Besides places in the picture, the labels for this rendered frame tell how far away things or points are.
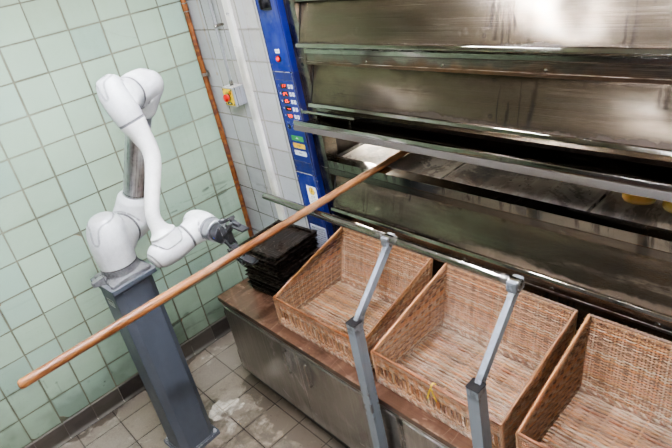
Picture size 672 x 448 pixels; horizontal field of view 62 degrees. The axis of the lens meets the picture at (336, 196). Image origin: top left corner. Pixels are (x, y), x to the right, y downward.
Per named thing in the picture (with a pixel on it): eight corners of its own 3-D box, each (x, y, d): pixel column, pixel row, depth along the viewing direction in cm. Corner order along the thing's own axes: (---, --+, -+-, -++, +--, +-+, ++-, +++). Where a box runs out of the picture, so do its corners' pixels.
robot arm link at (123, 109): (136, 118, 199) (155, 106, 210) (105, 73, 193) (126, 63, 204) (110, 133, 204) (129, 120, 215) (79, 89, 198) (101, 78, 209)
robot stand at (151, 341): (164, 442, 281) (89, 279, 238) (197, 415, 293) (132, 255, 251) (186, 462, 267) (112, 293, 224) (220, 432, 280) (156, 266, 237)
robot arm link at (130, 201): (105, 239, 244) (131, 214, 263) (139, 250, 243) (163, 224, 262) (107, 71, 206) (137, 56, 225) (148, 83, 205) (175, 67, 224)
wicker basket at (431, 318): (452, 313, 239) (445, 259, 227) (581, 370, 198) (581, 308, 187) (374, 381, 212) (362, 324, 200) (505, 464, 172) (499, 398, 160)
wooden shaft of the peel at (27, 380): (21, 392, 153) (17, 384, 152) (18, 387, 155) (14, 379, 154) (414, 151, 249) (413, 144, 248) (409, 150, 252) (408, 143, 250)
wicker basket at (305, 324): (351, 271, 282) (341, 223, 270) (442, 309, 243) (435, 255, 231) (277, 324, 255) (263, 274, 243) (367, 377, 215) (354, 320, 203)
